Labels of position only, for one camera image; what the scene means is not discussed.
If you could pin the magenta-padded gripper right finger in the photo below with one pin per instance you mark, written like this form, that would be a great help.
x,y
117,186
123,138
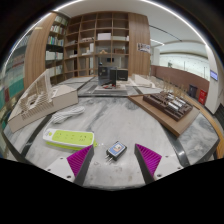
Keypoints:
x,y
156,165

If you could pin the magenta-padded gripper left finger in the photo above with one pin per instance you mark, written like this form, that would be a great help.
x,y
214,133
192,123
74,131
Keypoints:
x,y
68,166

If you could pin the small dark charger block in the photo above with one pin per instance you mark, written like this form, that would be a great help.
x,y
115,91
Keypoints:
x,y
116,150

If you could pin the beige cardboard architectural model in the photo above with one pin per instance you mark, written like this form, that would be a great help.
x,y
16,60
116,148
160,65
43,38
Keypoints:
x,y
60,98

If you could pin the red bin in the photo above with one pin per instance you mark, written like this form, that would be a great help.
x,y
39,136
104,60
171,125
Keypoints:
x,y
202,97

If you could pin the dark bin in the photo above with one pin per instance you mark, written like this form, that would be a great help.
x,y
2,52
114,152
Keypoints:
x,y
192,91

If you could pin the white low architectural model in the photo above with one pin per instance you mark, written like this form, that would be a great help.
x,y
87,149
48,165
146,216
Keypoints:
x,y
143,80

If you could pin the tall bookshelf with coloured books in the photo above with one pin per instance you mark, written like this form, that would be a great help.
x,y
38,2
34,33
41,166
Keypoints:
x,y
13,76

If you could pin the dark bookshelf with books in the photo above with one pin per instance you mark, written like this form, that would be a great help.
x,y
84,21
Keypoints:
x,y
55,50

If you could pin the short ceiling light strip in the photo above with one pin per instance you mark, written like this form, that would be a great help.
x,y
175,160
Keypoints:
x,y
157,42

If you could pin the wooden open shelf unit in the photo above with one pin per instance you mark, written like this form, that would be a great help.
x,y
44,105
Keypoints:
x,y
100,36

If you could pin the long curved ceiling light strip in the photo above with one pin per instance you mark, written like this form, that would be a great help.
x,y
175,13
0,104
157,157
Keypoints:
x,y
186,20

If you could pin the wall display screen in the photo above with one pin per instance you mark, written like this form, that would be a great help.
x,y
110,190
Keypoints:
x,y
214,75

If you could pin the wall poster sign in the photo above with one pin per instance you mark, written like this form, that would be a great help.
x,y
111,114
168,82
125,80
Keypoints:
x,y
144,48

